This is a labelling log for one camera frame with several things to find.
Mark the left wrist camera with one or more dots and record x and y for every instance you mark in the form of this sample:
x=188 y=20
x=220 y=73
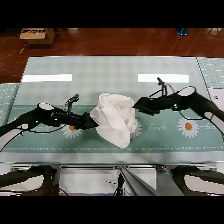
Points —
x=72 y=101

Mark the silver frame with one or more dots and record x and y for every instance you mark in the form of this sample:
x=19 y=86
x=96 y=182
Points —
x=133 y=178

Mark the white garment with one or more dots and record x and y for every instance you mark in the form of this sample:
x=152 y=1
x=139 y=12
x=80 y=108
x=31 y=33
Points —
x=115 y=118

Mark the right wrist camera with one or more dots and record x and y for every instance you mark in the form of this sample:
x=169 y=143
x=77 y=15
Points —
x=162 y=86

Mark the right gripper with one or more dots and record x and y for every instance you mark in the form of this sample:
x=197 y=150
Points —
x=146 y=104

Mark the blue object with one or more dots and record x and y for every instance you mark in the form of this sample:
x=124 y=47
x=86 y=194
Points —
x=182 y=31

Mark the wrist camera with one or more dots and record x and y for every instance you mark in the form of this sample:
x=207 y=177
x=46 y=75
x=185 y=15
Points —
x=72 y=101
x=162 y=86

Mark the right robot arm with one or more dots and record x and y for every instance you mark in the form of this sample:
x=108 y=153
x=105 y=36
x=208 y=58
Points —
x=196 y=101

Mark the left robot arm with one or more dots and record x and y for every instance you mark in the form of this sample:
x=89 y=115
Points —
x=31 y=117

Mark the cardboard box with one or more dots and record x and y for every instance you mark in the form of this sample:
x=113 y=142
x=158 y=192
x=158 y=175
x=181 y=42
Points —
x=36 y=35

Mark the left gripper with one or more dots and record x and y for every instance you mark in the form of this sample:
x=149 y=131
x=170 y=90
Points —
x=85 y=121

